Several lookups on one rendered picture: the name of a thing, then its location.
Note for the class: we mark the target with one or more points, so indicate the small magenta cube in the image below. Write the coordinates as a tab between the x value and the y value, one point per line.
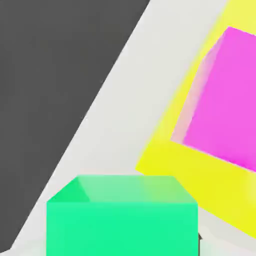
224	100

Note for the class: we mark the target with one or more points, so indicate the large yellow box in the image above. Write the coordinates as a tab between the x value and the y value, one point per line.
216	188

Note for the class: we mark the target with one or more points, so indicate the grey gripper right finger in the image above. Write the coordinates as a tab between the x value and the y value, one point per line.
200	246

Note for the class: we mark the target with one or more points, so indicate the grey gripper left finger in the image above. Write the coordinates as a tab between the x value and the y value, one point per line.
40	250

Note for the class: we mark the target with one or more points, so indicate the small green cube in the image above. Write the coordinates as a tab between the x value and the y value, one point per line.
122	226

